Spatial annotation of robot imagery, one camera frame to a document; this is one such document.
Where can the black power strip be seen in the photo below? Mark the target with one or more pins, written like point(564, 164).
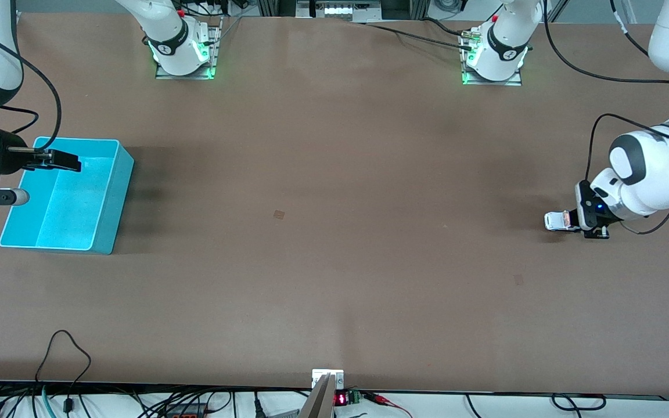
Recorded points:
point(183, 411)

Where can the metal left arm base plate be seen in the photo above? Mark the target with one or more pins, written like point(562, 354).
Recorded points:
point(494, 82)

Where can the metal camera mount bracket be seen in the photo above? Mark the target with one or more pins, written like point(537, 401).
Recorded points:
point(320, 395)

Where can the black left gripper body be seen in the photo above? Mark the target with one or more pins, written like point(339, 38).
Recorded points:
point(586, 212)

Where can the white jeep toy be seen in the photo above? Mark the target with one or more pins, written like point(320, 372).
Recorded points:
point(558, 221)

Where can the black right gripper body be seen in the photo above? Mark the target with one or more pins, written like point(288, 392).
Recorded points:
point(11, 152)

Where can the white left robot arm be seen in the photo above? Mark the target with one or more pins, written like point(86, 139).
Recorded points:
point(648, 168)

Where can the red digit display module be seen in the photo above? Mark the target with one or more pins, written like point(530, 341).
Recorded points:
point(346, 399)

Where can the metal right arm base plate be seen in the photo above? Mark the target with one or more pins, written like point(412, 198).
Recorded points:
point(213, 52)

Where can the cyan plastic bin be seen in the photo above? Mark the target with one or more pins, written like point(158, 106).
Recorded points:
point(73, 209)

